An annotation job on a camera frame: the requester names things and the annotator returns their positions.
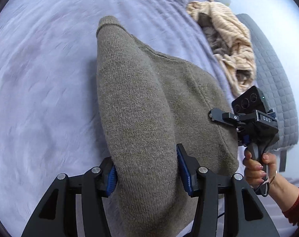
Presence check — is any person's right hand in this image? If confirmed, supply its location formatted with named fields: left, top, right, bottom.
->
left=243, top=149, right=277, bottom=188

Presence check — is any olive brown knit sweater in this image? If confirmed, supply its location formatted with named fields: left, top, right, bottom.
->
left=96, top=16, right=238, bottom=236

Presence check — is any grey fuzzy garment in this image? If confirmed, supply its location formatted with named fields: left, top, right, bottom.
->
left=198, top=12, right=256, bottom=92

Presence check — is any lavender embossed bed blanket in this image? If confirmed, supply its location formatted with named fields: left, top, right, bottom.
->
left=0, top=0, right=233, bottom=236

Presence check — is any grey quilted headboard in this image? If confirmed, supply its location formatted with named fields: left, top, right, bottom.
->
left=236, top=13, right=299, bottom=151

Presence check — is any black camera box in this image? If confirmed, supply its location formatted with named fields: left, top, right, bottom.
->
left=231, top=86, right=269, bottom=114

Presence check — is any beige striped crumpled garment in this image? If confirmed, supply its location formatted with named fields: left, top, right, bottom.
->
left=186, top=0, right=256, bottom=97

